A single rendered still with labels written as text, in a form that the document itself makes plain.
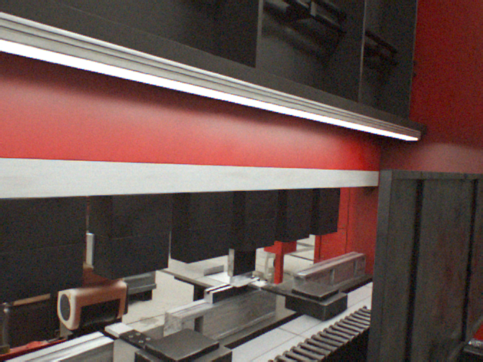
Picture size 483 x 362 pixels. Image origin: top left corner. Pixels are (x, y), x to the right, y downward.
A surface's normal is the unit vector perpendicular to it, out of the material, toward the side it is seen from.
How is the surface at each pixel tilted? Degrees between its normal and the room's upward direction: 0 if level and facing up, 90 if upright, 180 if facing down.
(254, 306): 90
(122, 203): 90
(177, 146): 90
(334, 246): 90
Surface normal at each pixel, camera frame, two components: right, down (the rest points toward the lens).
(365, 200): -0.64, 0.00
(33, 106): 0.77, 0.07
